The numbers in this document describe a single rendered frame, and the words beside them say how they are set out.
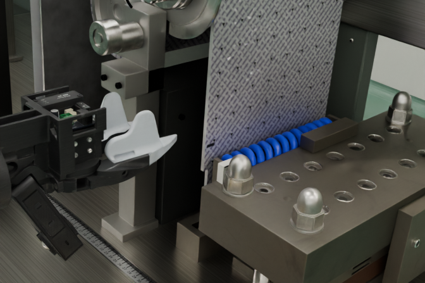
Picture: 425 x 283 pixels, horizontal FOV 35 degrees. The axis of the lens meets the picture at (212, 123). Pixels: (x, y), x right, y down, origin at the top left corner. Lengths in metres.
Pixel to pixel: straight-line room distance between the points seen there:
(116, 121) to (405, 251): 0.37
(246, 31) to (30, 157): 0.30
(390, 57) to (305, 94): 2.94
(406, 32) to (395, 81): 2.88
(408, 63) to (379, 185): 2.98
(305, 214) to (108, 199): 0.37
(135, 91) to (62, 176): 0.20
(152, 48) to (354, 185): 0.29
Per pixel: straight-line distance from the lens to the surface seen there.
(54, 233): 0.68
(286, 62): 0.87
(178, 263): 0.87
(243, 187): 0.75
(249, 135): 0.86
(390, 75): 3.87
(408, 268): 0.86
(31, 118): 0.62
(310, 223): 0.71
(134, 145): 0.69
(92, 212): 0.96
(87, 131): 0.64
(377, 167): 0.87
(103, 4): 0.93
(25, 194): 0.64
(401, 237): 0.82
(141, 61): 0.81
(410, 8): 0.98
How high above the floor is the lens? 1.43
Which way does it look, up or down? 26 degrees down
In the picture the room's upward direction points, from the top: 4 degrees clockwise
